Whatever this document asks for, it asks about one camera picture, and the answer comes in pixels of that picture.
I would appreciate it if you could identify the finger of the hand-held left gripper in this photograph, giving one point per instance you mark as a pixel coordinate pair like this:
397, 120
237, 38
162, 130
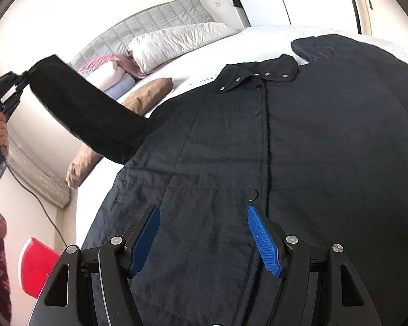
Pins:
13, 99
10, 78

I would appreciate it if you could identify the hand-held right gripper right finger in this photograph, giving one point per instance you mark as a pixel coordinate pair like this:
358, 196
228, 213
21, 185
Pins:
263, 241

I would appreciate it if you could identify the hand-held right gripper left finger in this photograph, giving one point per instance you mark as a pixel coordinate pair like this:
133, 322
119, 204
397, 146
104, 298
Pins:
144, 241

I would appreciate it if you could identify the large black jacket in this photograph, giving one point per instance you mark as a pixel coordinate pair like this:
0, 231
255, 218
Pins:
207, 142

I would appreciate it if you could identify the pale curtain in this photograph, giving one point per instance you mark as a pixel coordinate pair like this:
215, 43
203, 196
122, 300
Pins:
37, 163

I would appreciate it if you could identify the pink blanket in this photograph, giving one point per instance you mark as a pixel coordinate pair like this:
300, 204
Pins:
98, 61

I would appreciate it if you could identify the light blue rolled pillow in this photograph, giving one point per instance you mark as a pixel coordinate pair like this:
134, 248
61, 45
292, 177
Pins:
120, 86

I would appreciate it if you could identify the red stool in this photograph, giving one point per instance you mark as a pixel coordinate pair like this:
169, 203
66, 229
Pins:
37, 265

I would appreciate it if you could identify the brown cloth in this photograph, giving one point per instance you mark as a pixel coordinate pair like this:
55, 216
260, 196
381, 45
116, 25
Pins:
149, 91

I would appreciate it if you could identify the grey padded headboard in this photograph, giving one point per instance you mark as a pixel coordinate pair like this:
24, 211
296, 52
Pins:
149, 20

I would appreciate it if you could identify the white pillow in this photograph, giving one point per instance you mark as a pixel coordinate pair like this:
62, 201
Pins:
176, 40

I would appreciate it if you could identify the white bed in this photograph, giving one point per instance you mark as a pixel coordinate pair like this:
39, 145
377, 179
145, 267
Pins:
204, 64

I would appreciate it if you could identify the dark hanging item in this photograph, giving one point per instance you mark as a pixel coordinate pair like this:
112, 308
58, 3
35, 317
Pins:
238, 0

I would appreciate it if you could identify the white and grey wardrobe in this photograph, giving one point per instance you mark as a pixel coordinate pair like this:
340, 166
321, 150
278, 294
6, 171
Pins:
268, 0

